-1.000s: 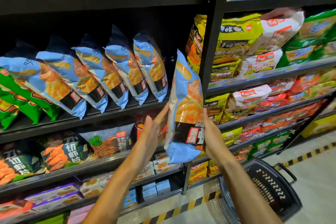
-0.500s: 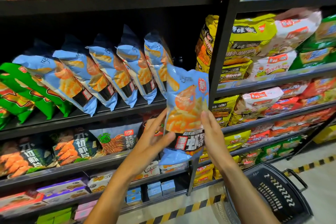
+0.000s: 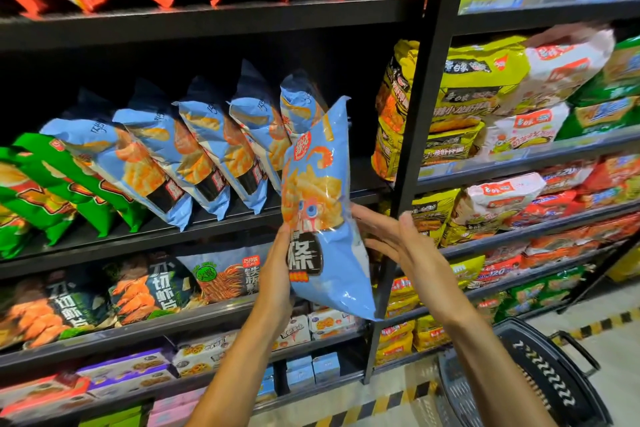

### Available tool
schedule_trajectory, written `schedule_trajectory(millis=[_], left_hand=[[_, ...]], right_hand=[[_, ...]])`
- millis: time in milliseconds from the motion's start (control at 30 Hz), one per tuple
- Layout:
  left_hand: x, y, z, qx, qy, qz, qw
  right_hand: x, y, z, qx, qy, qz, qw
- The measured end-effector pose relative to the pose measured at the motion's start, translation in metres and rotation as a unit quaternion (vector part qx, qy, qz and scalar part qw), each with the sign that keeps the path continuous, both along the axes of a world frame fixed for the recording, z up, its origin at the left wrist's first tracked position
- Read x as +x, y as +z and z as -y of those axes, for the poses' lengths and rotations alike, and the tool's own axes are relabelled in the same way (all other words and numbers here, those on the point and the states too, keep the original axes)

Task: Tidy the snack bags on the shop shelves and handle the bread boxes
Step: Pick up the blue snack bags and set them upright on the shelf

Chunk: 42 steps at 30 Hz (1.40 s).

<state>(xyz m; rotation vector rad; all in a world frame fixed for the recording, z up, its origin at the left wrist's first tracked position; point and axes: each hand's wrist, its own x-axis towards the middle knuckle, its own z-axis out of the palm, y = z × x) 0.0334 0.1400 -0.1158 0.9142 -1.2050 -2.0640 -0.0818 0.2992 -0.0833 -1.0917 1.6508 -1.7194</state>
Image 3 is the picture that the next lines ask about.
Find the person's right hand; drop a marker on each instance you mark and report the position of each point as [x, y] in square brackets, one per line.
[420, 262]

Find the person's left forearm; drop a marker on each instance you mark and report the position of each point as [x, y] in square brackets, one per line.
[235, 382]

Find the person's left hand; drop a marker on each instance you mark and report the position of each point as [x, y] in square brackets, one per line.
[275, 282]

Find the stack of light green bags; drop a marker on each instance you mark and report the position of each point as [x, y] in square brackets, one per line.
[620, 91]

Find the blue puffed snack bag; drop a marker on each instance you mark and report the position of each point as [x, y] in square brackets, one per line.
[320, 191]

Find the row of small blue boxes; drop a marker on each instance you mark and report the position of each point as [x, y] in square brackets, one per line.
[300, 372]

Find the black shopping basket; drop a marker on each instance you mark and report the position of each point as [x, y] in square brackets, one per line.
[560, 382]

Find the row of green snack bags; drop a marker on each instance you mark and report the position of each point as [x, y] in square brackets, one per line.
[50, 191]

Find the black metal shelf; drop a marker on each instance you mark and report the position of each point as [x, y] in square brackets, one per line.
[200, 23]

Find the row of blue snack bags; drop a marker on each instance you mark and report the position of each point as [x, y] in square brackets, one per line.
[150, 161]

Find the dark shrimp chip bags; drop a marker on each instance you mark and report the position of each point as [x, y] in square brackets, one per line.
[150, 287]
[225, 277]
[50, 312]

